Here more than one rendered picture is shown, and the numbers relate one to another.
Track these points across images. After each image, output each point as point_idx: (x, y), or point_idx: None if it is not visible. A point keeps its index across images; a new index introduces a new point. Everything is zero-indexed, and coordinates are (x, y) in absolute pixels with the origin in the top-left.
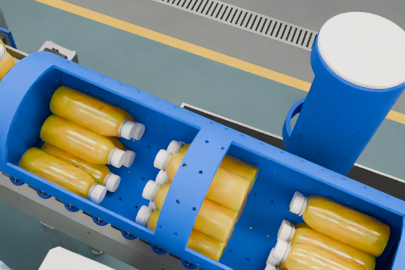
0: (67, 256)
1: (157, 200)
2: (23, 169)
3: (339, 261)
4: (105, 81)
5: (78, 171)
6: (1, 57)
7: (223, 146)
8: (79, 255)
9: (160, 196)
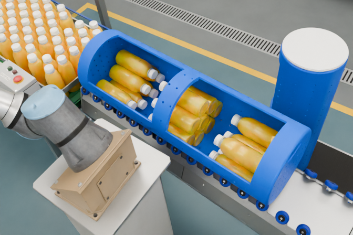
0: (104, 123)
1: None
2: None
3: (249, 148)
4: (142, 44)
5: (123, 92)
6: None
7: (193, 77)
8: (110, 123)
9: None
